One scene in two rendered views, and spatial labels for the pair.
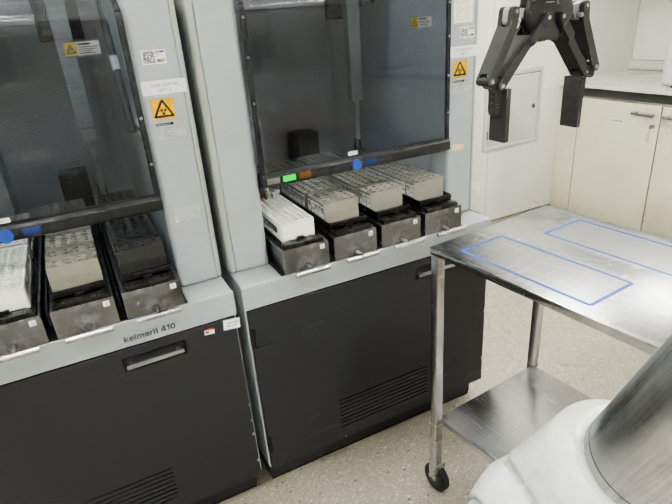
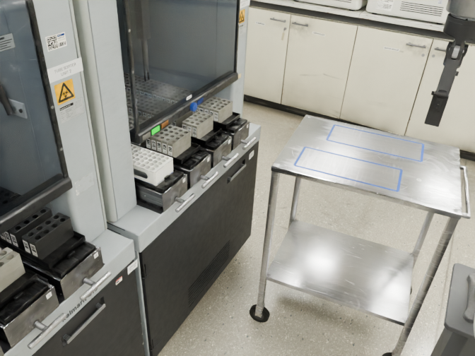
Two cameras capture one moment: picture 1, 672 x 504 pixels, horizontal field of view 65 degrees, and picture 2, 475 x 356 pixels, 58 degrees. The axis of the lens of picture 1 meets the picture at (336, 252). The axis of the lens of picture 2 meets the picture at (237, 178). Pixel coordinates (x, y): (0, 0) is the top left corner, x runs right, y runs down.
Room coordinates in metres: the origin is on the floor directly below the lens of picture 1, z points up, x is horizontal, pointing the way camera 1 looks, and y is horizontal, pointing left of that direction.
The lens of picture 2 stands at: (0.30, 0.62, 1.60)
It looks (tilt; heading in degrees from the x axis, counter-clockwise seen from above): 34 degrees down; 322
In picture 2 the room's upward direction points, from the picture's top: 3 degrees clockwise
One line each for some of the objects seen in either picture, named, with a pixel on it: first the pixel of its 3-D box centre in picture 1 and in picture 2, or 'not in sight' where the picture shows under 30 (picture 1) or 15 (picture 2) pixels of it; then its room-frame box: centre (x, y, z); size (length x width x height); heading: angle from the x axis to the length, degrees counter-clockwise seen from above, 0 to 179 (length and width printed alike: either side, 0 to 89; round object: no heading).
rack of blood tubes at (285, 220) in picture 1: (278, 216); (127, 159); (1.46, 0.16, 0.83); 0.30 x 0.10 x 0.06; 25
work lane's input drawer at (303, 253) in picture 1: (265, 220); (98, 162); (1.58, 0.22, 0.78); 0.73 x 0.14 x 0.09; 25
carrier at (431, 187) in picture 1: (426, 188); (223, 112); (1.57, -0.30, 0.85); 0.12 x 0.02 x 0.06; 114
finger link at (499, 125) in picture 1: (499, 115); (436, 109); (0.71, -0.23, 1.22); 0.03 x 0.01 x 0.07; 25
